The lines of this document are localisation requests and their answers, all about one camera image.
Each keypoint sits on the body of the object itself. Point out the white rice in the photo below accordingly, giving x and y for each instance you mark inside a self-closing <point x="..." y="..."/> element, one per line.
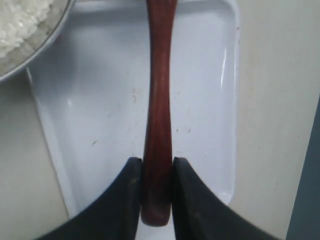
<point x="19" y="19"/>

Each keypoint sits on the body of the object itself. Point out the steel bowl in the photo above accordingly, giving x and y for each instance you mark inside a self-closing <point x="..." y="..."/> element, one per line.
<point x="46" y="33"/>

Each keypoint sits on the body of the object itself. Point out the white plastic tray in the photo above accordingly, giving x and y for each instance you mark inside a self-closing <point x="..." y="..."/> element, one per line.
<point x="91" y="88"/>

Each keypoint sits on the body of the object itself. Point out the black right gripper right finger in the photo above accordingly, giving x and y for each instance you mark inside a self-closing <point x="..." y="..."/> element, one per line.
<point x="198" y="214"/>

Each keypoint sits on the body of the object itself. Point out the brown wooden spoon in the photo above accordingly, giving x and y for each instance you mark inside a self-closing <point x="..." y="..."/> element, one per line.
<point x="157" y="158"/>

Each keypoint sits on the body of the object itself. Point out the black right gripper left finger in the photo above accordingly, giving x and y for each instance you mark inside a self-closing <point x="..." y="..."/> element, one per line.
<point x="113" y="216"/>

